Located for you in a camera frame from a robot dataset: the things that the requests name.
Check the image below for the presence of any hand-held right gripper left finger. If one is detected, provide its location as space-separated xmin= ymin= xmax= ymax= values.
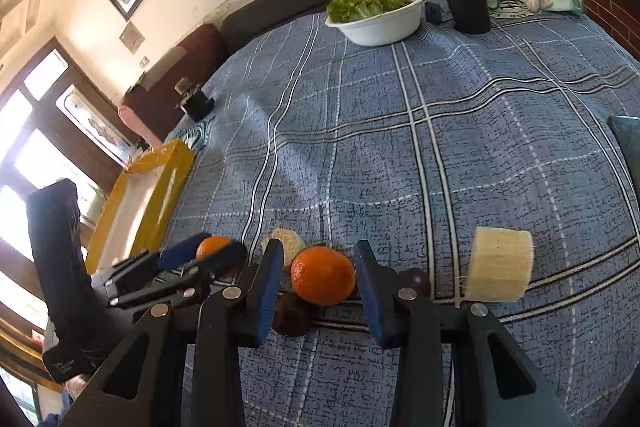
xmin=59 ymin=238 xmax=286 ymax=427

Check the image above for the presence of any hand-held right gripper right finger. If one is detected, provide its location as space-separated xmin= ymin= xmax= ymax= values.
xmin=353 ymin=241 xmax=576 ymax=427

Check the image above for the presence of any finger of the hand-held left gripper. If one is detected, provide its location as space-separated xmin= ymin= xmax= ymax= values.
xmin=91 ymin=232 xmax=214 ymax=291
xmin=106 ymin=240 xmax=249 ymax=309

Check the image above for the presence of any orange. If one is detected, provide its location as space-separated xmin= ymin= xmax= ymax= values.
xmin=196 ymin=236 xmax=240 ymax=279
xmin=290 ymin=246 xmax=357 ymax=307

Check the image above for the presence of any dark purple plum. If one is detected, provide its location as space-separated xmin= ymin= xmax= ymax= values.
xmin=397 ymin=268 xmax=431 ymax=298
xmin=271 ymin=293 xmax=315 ymax=337

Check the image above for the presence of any yellow tray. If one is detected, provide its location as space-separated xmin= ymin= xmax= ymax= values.
xmin=85 ymin=139 xmax=196 ymax=275

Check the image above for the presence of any black grinder with wooden knob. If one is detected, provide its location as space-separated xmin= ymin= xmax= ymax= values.
xmin=174 ymin=77 xmax=216 ymax=122

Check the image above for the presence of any wooden glass door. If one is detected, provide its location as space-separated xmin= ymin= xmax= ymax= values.
xmin=0 ymin=38 xmax=138 ymax=427

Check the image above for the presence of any tan cardboard piece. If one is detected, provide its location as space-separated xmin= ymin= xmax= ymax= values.
xmin=142 ymin=47 xmax=186 ymax=82

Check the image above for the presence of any brown armchair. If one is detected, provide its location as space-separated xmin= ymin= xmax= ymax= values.
xmin=118 ymin=23 xmax=226 ymax=148

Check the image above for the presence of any white bowl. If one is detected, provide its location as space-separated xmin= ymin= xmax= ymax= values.
xmin=325 ymin=0 xmax=428 ymax=48

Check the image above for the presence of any small black device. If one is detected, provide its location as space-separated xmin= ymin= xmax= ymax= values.
xmin=425 ymin=1 xmax=451 ymax=26

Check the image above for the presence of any smartphone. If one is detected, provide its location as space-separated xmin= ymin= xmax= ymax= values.
xmin=607 ymin=114 xmax=640 ymax=208

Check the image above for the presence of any black cup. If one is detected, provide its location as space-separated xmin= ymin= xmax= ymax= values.
xmin=445 ymin=0 xmax=492 ymax=35

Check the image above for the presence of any small wall frame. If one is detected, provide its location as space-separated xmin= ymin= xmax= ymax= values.
xmin=119 ymin=22 xmax=146 ymax=54

